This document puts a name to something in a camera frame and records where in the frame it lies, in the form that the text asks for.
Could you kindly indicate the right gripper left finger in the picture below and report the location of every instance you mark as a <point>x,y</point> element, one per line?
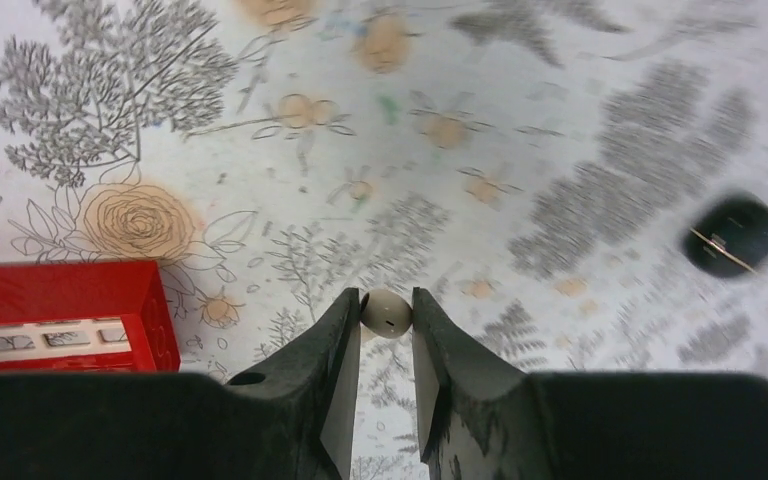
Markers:
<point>290,416</point>

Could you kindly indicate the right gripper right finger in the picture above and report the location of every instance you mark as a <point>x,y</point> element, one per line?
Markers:
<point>478,417</point>

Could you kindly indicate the black glossy earbud charging case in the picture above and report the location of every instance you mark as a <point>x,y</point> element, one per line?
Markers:
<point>730,239</point>

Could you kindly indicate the red plastic tray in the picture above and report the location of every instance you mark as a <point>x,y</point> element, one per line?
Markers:
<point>109,316</point>

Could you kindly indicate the floral patterned table mat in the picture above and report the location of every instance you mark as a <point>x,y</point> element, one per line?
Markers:
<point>532,164</point>

